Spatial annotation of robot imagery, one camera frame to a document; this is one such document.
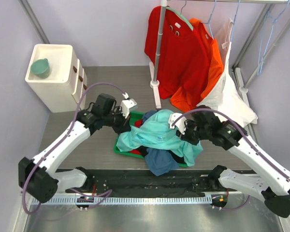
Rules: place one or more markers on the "blue wire hanger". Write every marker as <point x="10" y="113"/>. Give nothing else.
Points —
<point x="209" y="21"/>
<point x="267" y="31"/>
<point x="234" y="20"/>

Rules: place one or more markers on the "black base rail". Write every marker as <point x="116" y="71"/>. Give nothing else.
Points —
<point x="144" y="184"/>

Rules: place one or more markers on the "dark blue t shirt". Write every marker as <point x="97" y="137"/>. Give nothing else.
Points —
<point x="160" y="162"/>

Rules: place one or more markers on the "hanging red t shirt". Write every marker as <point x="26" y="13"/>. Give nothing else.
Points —
<point x="176" y="39"/>

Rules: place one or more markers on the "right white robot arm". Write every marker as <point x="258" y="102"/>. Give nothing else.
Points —
<point x="272" y="186"/>

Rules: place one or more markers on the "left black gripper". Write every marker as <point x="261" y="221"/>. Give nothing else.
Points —
<point x="124" y="126"/>

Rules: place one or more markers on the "green plastic tray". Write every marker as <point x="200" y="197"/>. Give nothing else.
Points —
<point x="134" y="117"/>

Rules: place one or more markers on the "green plastic hanger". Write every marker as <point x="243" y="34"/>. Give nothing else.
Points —
<point x="179" y="14"/>

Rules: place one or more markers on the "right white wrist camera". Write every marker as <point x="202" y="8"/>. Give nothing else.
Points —
<point x="177" y="121"/>

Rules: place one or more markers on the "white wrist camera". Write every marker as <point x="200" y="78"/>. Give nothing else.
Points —
<point x="127" y="105"/>
<point x="177" y="121"/>

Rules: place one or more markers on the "hanging white tank top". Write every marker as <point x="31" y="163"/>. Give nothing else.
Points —
<point x="224" y="96"/>

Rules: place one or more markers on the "white slotted cable duct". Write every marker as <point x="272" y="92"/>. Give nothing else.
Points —
<point x="71" y="199"/>

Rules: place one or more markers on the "red t shirt in tray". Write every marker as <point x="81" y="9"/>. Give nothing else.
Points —
<point x="137" y="123"/>

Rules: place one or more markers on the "white clothes rack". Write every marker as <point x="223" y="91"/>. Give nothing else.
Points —
<point x="154" y="83"/>

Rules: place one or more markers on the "teal cup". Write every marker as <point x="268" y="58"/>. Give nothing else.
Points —
<point x="40" y="68"/>

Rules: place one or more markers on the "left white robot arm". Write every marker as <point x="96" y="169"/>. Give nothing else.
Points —
<point x="39" y="176"/>

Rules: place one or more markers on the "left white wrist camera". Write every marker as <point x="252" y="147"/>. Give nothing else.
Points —
<point x="127" y="105"/>

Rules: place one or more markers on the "light teal t shirt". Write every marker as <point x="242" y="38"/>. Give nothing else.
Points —
<point x="155" y="133"/>

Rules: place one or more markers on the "black t shirt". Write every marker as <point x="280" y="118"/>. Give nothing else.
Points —
<point x="145" y="151"/>

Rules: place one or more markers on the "hanging orange t shirt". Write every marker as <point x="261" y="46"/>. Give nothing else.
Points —
<point x="203" y="68"/>

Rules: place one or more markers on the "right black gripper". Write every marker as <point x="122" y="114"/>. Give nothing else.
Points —
<point x="185" y="137"/>

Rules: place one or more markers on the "white drawer cabinet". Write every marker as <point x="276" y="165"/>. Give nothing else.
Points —
<point x="62" y="90"/>

